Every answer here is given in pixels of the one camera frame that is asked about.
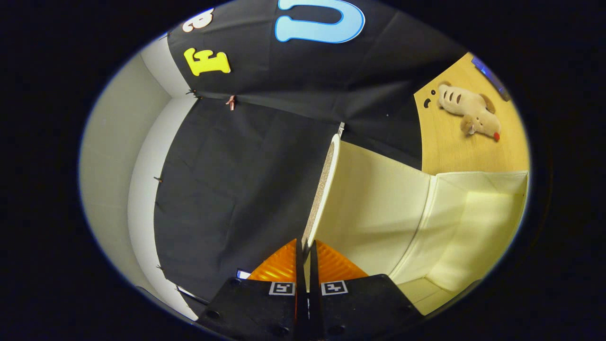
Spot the blue cover book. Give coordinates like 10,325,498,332
471,56,512,102

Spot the beige plush toy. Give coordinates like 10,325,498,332
437,81,502,142

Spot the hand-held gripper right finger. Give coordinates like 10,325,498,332
309,239,425,341

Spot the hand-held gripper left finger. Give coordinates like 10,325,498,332
196,238,307,341

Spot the cream fabric storage box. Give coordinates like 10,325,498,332
302,134,529,315

